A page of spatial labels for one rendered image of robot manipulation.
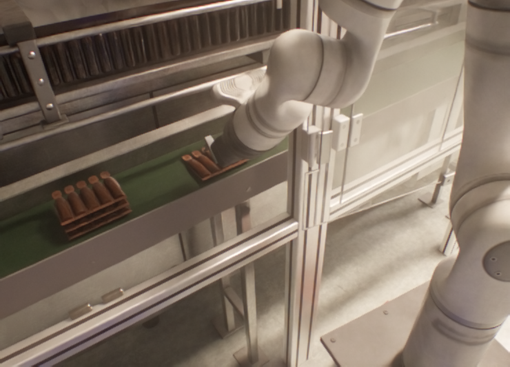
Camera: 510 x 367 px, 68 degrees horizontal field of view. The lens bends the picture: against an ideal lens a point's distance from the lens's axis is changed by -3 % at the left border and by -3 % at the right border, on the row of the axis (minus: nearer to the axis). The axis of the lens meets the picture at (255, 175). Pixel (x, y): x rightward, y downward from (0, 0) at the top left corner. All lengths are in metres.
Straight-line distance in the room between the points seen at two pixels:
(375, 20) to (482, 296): 0.30
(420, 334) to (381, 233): 1.09
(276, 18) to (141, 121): 0.35
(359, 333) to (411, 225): 1.07
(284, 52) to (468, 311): 0.34
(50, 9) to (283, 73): 0.65
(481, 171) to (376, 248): 1.15
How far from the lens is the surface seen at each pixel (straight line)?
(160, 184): 0.72
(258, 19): 0.81
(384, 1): 0.36
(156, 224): 0.67
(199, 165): 0.72
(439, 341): 0.55
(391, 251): 1.58
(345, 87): 0.40
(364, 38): 0.37
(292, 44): 0.38
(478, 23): 0.34
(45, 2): 0.93
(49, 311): 1.10
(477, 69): 0.35
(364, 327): 0.68
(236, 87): 0.55
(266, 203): 1.19
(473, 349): 0.55
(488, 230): 0.41
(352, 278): 1.46
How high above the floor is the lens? 1.12
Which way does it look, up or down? 36 degrees down
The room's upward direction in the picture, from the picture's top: 2 degrees counter-clockwise
